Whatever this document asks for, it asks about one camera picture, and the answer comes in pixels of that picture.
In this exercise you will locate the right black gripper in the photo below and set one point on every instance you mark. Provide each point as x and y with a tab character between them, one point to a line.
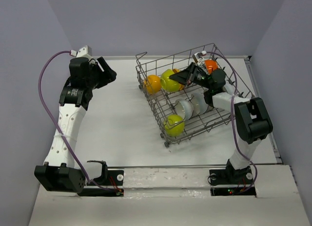
186	76

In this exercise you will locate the grey wire dish rack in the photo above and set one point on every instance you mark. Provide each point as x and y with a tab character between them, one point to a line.
191	92

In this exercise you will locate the green bowl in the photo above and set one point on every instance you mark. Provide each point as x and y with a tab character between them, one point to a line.
174	125
169	85

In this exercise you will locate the white bowl red rim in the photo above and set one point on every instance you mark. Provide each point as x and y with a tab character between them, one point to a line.
211	65

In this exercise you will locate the white bowl stack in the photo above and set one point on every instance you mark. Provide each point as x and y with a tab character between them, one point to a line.
184	108

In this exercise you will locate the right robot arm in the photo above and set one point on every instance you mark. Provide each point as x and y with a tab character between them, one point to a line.
250	122

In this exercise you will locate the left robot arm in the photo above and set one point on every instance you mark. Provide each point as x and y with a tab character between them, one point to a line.
61	170

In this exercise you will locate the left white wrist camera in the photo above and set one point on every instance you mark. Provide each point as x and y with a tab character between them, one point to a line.
85	51

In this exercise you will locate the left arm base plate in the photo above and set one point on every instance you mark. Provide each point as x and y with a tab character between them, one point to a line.
111	186

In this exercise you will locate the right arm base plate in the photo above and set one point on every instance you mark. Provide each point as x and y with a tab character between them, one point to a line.
222	185

